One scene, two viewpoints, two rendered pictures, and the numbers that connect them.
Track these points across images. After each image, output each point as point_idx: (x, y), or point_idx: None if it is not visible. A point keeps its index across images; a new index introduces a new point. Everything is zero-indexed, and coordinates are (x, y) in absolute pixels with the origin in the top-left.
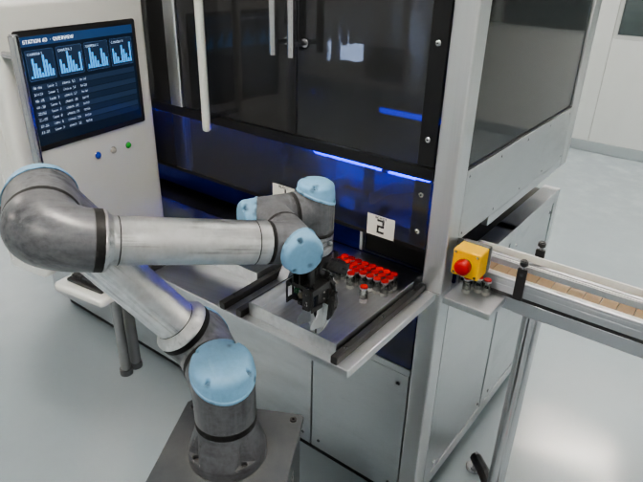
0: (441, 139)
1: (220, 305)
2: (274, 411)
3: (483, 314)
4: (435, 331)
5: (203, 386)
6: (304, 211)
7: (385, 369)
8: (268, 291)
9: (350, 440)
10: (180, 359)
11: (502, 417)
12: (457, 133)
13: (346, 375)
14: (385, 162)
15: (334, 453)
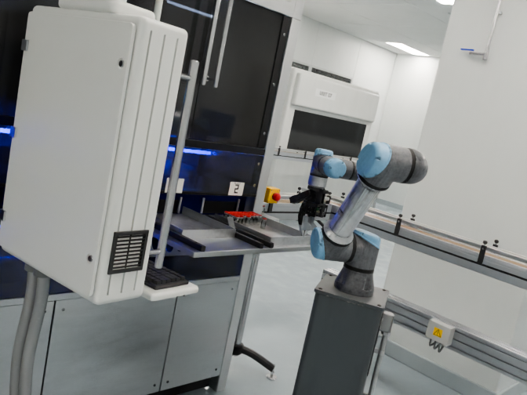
0: (270, 132)
1: (260, 246)
2: (324, 277)
3: (277, 220)
4: None
5: (379, 241)
6: None
7: (225, 284)
8: (259, 232)
9: (194, 358)
10: (348, 246)
11: (248, 288)
12: (277, 128)
13: None
14: (243, 148)
15: (179, 382)
